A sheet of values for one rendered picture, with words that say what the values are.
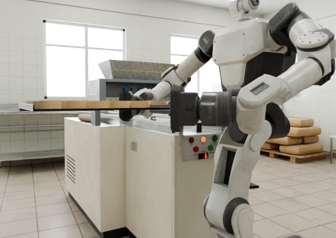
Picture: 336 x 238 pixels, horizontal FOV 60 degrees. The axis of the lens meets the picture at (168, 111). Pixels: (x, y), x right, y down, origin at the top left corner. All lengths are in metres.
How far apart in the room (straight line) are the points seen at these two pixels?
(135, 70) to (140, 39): 3.41
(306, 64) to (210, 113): 0.28
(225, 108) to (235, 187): 0.55
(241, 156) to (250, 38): 0.44
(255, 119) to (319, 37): 0.29
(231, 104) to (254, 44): 0.47
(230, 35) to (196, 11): 5.13
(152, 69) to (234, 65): 1.21
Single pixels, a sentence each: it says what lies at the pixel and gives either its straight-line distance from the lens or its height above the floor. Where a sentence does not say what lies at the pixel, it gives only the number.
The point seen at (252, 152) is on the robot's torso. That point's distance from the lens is 1.19.
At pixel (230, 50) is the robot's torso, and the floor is 1.22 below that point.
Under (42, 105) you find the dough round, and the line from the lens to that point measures 0.71.
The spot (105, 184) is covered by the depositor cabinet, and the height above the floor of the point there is 0.43.
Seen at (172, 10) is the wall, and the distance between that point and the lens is 6.06.
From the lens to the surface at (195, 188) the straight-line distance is 1.69.
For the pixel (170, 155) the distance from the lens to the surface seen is 1.59.
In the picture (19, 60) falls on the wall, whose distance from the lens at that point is 5.21.
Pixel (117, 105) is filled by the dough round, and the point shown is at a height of 1.01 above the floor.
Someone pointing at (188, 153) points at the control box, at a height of 0.74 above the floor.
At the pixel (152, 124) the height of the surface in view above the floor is 0.88.
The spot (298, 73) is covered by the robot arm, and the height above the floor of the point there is 1.09.
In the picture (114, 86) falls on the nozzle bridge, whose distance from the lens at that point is 2.22.
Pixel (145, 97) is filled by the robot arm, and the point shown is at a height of 1.04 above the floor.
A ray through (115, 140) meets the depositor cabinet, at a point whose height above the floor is 0.74.
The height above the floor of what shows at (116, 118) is 0.89.
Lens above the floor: 1.02
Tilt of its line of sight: 2 degrees down
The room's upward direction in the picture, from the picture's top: straight up
